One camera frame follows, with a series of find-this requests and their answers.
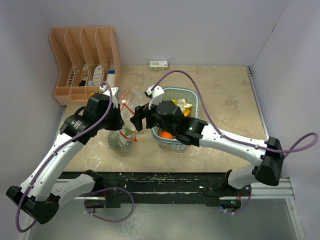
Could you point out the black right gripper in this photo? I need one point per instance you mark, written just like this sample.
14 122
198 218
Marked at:
141 112

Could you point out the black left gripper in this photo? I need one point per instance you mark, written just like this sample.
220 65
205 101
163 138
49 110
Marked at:
119 122

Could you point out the clear zip bag orange zipper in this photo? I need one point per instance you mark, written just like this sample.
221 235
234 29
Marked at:
126 115

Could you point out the green netted melon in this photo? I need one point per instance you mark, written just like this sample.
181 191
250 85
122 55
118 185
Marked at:
123 138

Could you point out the white garlic bulbs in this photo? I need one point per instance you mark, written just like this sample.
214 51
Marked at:
183 105

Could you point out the yellow banana bunch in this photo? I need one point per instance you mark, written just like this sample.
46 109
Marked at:
175 101

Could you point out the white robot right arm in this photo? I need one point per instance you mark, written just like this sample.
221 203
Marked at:
265 157

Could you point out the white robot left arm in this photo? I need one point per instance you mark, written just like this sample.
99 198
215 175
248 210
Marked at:
39 196

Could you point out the small orange tangerine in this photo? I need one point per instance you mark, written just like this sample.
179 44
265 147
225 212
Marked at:
166 135

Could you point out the white bottle in organizer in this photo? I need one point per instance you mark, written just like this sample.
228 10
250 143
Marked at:
97 76

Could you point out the white blue box in organizer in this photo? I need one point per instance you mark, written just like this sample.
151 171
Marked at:
111 75

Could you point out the small green white box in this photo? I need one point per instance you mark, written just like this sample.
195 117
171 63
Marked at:
158 65

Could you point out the light blue plastic basket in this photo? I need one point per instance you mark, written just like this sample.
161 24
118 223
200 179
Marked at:
170 93

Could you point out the pink plastic file organizer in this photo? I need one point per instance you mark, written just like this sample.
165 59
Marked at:
78 50

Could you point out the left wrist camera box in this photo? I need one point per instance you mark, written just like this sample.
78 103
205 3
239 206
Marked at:
111 92

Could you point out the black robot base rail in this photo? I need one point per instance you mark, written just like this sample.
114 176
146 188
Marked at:
166 188

